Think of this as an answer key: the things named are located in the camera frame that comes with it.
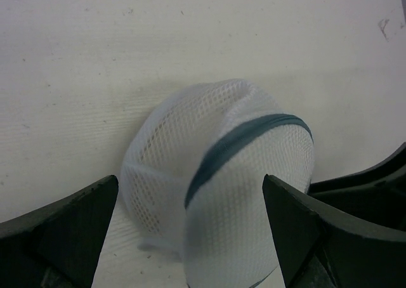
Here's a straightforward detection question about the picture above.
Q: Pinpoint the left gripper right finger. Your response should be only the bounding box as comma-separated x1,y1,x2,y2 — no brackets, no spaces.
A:
263,147,405,287

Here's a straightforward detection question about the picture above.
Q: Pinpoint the white mesh laundry bag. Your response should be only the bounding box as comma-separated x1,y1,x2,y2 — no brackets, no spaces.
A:
119,79,315,287

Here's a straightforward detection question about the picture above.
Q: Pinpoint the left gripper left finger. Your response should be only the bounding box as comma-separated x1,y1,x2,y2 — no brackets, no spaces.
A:
1,175,119,287

